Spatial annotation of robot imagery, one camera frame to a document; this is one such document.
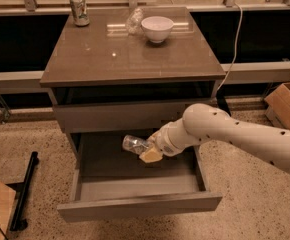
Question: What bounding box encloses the cardboard box right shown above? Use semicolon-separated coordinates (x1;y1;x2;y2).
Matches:
265;82;290;129

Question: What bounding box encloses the silver redbull can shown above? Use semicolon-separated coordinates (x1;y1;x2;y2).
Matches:
122;135;150;155

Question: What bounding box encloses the black bracket behind cabinet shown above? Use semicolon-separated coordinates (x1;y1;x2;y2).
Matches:
216;95;231;115

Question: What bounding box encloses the white ceramic bowl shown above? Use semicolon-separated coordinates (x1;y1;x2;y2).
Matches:
141;16;174;43

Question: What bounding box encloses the closed grey top drawer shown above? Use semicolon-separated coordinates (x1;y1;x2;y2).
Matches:
53;99;216;133

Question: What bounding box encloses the open grey middle drawer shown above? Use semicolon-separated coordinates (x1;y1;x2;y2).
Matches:
57;131;222;222

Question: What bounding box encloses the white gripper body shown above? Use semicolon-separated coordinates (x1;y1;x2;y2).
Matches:
154;125;177;157

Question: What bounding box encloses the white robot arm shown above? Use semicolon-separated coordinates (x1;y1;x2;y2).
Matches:
140;104;290;174

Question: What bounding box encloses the white power cable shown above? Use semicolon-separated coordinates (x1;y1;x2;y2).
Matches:
216;2;244;92

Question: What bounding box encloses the grey drawer cabinet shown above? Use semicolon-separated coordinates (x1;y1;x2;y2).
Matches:
39;6;227;158

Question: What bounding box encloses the black metal bar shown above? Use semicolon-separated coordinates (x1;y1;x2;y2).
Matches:
10;151;39;231

